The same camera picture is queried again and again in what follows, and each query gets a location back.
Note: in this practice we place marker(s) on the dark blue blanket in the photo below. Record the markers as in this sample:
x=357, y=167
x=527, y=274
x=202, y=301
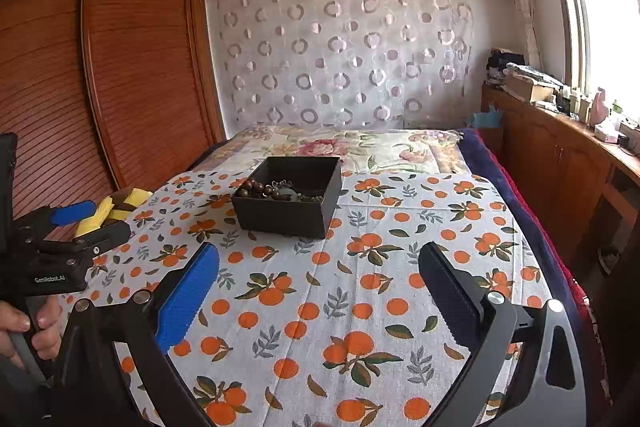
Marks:
x=492, y=177

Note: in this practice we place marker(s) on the floral quilt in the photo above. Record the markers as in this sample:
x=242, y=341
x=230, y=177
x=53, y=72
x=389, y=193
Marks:
x=350, y=147

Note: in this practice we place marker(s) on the yellow plush toy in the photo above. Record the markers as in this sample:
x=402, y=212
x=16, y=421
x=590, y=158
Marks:
x=107, y=209

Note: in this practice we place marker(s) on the orange fruit print sheet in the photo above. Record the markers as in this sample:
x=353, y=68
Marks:
x=325, y=287

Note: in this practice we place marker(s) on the brown slatted wooden wardrobe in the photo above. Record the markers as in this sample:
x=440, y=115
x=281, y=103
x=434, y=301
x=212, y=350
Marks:
x=130, y=57

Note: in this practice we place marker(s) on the wooden side cabinet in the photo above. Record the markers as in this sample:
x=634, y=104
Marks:
x=545, y=157

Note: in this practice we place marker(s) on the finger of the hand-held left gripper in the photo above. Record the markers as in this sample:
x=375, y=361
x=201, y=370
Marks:
x=102, y=234
x=72, y=213

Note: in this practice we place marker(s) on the black bag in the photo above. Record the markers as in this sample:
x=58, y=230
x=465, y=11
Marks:
x=502, y=62

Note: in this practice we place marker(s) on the black jewelry box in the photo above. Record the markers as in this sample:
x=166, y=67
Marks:
x=280, y=218

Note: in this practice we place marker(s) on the light blue bag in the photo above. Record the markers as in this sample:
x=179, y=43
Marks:
x=485, y=119

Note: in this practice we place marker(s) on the person's left hand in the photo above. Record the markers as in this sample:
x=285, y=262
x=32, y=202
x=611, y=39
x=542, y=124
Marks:
x=49, y=332

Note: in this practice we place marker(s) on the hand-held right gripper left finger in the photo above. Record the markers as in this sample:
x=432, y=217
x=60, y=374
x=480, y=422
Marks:
x=185, y=302

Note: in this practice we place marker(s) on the white tissue box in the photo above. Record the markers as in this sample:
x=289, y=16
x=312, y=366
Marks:
x=609, y=132

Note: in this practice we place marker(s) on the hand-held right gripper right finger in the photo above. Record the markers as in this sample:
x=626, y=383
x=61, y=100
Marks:
x=450, y=294

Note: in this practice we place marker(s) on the pink figurine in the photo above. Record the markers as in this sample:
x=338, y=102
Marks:
x=599, y=107

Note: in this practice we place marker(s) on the circle pattern sheer curtain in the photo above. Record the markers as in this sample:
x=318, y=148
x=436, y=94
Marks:
x=340, y=52

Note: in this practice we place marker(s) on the window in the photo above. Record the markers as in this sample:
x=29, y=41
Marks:
x=605, y=7

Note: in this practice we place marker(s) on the patterned folded cloth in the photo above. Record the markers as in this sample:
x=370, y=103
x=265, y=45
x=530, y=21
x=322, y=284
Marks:
x=530, y=74

